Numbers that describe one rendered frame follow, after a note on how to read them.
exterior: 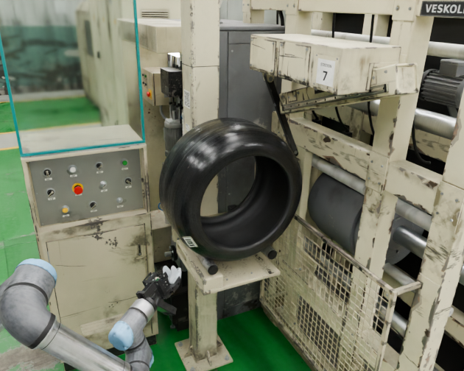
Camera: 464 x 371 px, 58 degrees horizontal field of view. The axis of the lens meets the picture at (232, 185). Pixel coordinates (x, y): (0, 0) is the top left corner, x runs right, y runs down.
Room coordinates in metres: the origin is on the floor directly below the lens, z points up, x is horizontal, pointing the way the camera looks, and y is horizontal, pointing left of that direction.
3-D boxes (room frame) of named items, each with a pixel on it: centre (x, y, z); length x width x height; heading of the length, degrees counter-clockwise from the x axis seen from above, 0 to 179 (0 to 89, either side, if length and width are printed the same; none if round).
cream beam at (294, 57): (1.65, -0.30, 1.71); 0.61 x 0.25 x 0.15; 26
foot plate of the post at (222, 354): (1.86, 0.15, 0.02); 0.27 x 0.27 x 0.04; 26
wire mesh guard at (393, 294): (1.57, -0.38, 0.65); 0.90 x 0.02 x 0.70; 26
